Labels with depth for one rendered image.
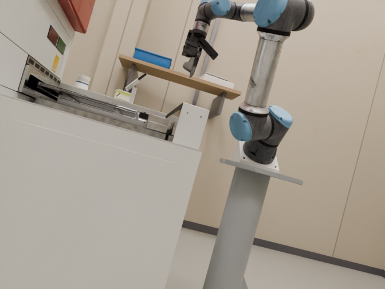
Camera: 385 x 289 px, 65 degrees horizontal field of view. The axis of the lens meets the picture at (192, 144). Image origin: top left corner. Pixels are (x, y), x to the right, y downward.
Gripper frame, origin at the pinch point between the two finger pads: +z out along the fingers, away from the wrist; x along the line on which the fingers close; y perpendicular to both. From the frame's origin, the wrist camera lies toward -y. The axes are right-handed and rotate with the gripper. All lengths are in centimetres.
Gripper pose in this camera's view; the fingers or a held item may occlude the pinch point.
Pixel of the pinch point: (192, 75)
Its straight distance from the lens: 144.6
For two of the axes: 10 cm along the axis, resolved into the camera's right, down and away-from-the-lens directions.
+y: -9.4, -2.7, -1.8
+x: 1.9, 0.2, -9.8
